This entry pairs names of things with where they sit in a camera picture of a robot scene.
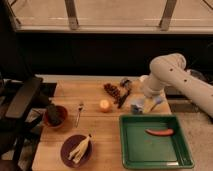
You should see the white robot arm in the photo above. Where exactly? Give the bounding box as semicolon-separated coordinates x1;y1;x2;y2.
142;53;213;118

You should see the green plastic tray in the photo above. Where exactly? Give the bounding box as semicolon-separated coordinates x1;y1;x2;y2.
119;115;194;170

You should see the metal bowl on side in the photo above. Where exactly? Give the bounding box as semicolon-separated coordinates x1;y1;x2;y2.
187;69;207;82

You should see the peeled banana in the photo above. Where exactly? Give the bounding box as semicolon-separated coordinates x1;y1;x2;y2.
68;135;91;164

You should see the small grey metal object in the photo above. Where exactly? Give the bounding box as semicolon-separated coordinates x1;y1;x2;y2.
120;78;131;87

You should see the red bowl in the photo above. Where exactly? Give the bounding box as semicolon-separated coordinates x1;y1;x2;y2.
43;104;68;129

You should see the dark eraser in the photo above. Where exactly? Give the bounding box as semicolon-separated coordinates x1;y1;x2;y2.
47;104;61;126

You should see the orange fruit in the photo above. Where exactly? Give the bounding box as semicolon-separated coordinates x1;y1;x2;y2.
99;99;112;113

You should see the purple plate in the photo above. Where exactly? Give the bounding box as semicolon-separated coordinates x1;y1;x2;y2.
60;135;92;168

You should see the red sausage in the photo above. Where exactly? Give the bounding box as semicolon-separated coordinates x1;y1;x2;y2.
145;129;174;136

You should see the black chair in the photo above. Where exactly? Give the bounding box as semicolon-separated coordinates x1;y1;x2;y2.
0;77;51;171

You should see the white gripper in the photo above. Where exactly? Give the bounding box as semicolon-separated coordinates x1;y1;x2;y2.
138;75;164;113

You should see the dark grape bunch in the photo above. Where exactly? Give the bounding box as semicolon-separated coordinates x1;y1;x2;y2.
104;83;120;99

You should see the metal fork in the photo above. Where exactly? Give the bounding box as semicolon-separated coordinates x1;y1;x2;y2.
75;102;84;128

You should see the blue white cloth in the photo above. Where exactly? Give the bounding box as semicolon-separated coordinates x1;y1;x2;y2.
130;98;154;114

